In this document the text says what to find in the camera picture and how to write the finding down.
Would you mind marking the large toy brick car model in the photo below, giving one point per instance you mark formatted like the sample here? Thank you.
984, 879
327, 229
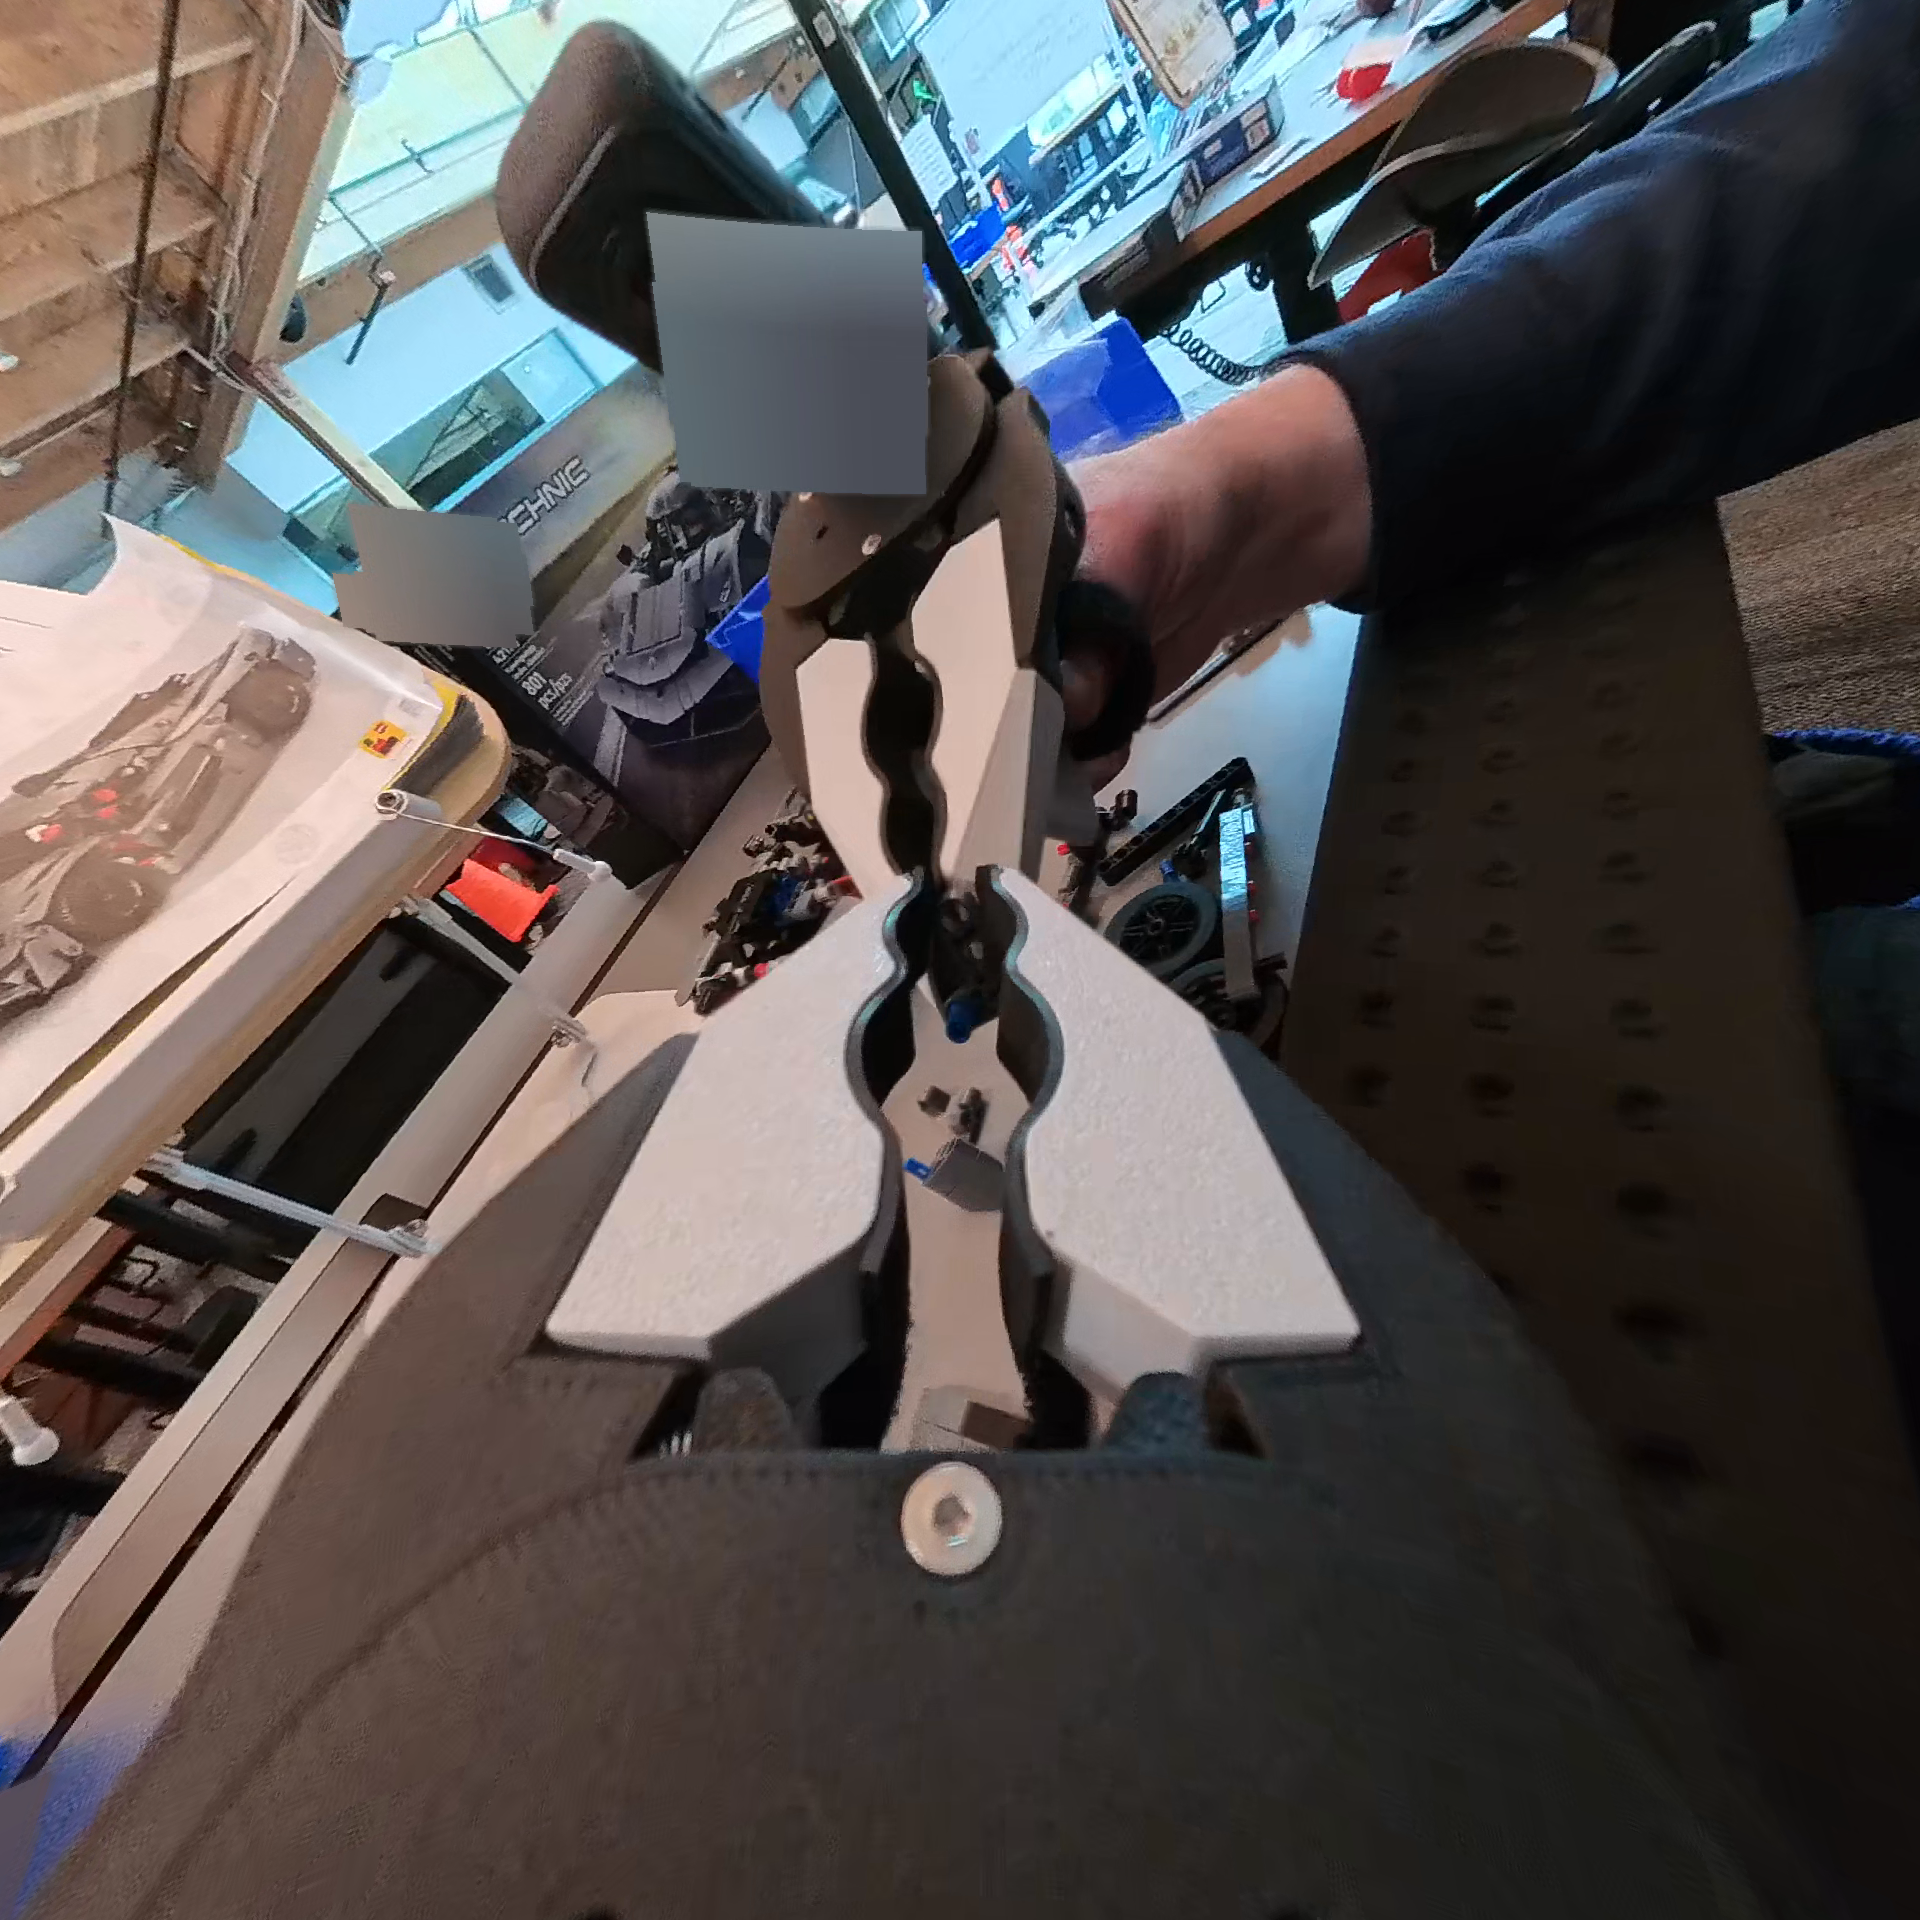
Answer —
764, 912

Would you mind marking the small grey black brick assembly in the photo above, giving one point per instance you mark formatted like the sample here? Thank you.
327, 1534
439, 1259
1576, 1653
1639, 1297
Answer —
1089, 872

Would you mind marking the wooden work table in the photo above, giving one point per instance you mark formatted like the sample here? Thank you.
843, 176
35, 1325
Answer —
1305, 141

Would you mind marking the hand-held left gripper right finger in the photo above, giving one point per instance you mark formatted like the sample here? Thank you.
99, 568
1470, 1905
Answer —
1199, 1200

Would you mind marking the person's leg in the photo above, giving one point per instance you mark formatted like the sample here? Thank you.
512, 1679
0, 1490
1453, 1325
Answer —
1862, 1053

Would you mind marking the large black toy wheel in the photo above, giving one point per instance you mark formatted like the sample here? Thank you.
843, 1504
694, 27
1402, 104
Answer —
1231, 998
1172, 923

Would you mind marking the white book stand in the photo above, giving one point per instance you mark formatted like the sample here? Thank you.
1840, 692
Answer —
224, 1022

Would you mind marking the black perforated board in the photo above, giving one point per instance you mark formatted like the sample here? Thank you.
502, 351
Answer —
1529, 973

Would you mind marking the dark toy set box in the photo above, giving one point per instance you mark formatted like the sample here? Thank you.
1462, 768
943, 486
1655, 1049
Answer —
644, 660

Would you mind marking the dark chair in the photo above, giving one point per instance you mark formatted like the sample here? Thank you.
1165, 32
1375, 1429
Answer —
1470, 124

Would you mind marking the grey rod brick piece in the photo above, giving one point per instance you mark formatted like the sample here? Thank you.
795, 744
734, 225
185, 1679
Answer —
1231, 660

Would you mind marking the person's right forearm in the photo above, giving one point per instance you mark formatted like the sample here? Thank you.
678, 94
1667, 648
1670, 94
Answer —
1576, 330

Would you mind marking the building manual in plastic sleeve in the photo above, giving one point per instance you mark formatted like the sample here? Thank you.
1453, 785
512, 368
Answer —
149, 676

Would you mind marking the person's right hand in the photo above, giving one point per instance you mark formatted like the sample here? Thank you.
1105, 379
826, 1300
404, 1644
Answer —
1231, 524

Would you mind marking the orange cone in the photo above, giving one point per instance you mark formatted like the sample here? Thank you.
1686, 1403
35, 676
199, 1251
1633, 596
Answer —
502, 898

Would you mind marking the blue plastic bin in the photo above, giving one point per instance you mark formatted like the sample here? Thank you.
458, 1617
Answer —
1110, 392

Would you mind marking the black metal pole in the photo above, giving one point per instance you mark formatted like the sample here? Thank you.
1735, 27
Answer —
886, 151

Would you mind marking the small grey blue brick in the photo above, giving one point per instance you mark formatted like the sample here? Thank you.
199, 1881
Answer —
959, 1175

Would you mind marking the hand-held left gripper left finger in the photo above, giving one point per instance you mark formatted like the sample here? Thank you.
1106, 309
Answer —
721, 1200

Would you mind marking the long black brick beam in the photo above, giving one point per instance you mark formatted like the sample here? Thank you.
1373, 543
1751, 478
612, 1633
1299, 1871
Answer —
1187, 818

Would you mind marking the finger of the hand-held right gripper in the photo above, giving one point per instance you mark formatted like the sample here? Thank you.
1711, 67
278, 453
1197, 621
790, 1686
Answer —
998, 705
833, 750

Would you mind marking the dark grey brick panel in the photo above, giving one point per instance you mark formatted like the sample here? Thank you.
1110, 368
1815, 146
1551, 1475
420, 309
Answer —
959, 961

